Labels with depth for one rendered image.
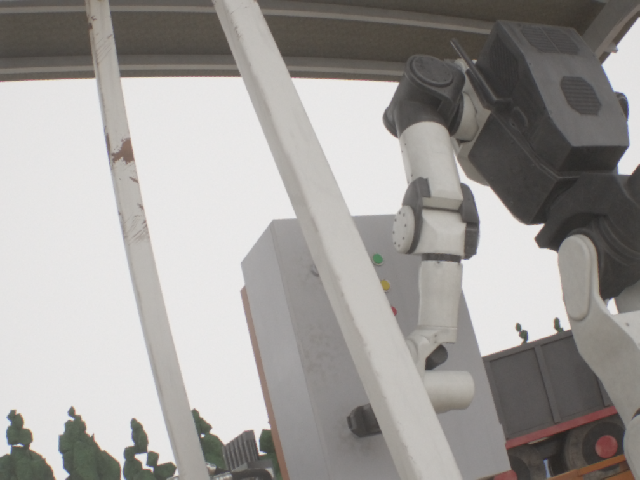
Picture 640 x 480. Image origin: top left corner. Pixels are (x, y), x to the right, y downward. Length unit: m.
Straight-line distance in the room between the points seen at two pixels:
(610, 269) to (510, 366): 8.72
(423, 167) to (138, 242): 1.09
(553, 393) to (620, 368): 8.63
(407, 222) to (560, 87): 0.38
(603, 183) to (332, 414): 0.66
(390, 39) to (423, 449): 6.87
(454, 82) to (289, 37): 5.98
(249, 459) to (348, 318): 1.29
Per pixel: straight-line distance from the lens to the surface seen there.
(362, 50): 7.87
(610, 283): 1.44
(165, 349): 2.19
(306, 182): 1.33
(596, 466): 4.16
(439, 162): 1.39
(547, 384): 10.04
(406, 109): 1.49
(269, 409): 1.81
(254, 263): 1.81
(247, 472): 2.27
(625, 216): 1.37
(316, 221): 1.29
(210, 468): 2.33
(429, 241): 1.33
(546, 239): 1.50
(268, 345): 1.77
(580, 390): 10.14
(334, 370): 1.62
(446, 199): 1.36
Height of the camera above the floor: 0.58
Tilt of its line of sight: 20 degrees up
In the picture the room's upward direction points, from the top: 14 degrees counter-clockwise
